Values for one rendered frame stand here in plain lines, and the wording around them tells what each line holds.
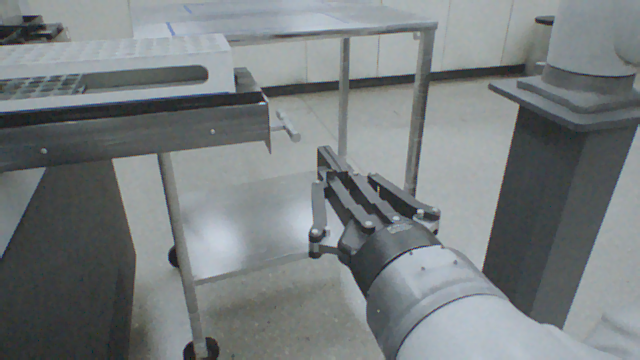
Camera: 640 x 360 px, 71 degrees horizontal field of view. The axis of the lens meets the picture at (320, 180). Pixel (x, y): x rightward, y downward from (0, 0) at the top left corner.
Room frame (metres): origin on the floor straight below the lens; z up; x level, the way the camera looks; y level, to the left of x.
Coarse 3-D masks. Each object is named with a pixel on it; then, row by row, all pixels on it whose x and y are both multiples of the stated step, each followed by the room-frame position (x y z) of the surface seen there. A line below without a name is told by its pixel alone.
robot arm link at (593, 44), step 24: (576, 0) 0.83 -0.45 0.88; (600, 0) 0.80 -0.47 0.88; (624, 0) 0.78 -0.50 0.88; (576, 24) 0.82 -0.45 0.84; (600, 24) 0.79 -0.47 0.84; (624, 24) 0.77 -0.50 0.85; (552, 48) 0.86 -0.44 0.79; (576, 48) 0.81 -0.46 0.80; (600, 48) 0.78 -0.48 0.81; (624, 48) 0.77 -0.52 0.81; (576, 72) 0.80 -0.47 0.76; (600, 72) 0.78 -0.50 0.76; (624, 72) 0.78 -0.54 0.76
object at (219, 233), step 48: (240, 0) 1.27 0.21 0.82; (288, 0) 1.28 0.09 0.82; (336, 0) 1.28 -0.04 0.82; (432, 48) 0.97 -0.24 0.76; (192, 192) 1.18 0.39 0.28; (240, 192) 1.18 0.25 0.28; (288, 192) 1.18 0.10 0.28; (192, 240) 0.94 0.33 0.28; (240, 240) 0.94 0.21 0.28; (288, 240) 0.94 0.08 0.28; (192, 288) 0.77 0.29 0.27; (192, 336) 0.76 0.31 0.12
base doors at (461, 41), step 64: (64, 0) 2.57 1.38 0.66; (128, 0) 2.66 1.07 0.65; (192, 0) 2.75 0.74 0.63; (384, 0) 3.11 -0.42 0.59; (448, 0) 3.26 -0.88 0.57; (512, 0) 3.41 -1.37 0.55; (256, 64) 2.86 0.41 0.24; (320, 64) 2.99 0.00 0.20; (384, 64) 3.12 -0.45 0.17; (448, 64) 3.28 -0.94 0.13; (512, 64) 3.44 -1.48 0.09
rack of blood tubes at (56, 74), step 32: (0, 64) 0.45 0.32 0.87; (32, 64) 0.45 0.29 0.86; (64, 64) 0.46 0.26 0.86; (96, 64) 0.47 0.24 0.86; (128, 64) 0.48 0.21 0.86; (160, 64) 0.49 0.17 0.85; (192, 64) 0.59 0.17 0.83; (224, 64) 0.51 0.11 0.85; (0, 96) 0.46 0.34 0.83; (32, 96) 0.46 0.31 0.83; (64, 96) 0.46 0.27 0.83; (96, 96) 0.47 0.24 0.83; (128, 96) 0.48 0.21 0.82; (160, 96) 0.49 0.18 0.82
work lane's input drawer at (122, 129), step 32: (192, 96) 0.49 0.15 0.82; (224, 96) 0.50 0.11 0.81; (256, 96) 0.51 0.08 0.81; (0, 128) 0.43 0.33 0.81; (32, 128) 0.43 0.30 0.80; (64, 128) 0.44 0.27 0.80; (96, 128) 0.45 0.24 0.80; (128, 128) 0.46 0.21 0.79; (160, 128) 0.47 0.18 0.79; (192, 128) 0.48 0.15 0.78; (224, 128) 0.49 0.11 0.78; (256, 128) 0.50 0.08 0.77; (288, 128) 0.55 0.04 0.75; (0, 160) 0.42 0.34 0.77; (32, 160) 0.43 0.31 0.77; (64, 160) 0.44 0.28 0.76; (96, 160) 0.45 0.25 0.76
